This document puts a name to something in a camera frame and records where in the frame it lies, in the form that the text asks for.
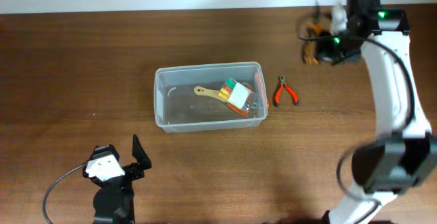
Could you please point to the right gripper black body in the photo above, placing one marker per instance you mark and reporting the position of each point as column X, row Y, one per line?
column 321, row 48

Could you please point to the wooden handled orange scraper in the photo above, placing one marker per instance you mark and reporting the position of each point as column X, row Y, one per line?
column 219, row 95

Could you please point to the orange perforated strip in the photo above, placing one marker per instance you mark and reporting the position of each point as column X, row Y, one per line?
column 259, row 86

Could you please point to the clear plastic container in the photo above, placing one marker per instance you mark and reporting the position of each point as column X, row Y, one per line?
column 178, row 109

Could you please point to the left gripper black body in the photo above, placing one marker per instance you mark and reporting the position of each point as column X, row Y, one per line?
column 129, row 171

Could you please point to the orange black long-nose pliers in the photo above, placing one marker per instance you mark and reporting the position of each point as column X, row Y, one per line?
column 314, row 29

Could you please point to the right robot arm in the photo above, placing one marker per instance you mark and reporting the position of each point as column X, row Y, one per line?
column 404, row 151

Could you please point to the clear screwdriver bit case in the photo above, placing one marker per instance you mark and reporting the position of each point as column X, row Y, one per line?
column 237, row 95

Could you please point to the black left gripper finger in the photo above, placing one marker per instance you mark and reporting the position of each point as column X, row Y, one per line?
column 139, row 154
column 104, row 151

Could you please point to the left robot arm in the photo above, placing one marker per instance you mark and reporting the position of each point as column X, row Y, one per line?
column 114, row 201

